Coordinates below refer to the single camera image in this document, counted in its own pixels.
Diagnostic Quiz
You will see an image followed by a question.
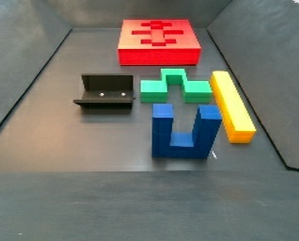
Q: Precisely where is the yellow long bar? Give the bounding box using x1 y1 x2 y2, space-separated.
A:
209 71 256 144

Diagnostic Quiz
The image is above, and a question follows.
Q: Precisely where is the black angle bracket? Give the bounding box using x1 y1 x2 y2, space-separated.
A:
73 73 134 106

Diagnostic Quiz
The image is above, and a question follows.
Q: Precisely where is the red slotted board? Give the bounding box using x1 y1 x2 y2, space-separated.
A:
117 19 203 66

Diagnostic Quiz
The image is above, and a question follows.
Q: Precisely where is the blue U-shaped block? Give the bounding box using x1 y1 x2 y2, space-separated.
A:
152 104 221 159

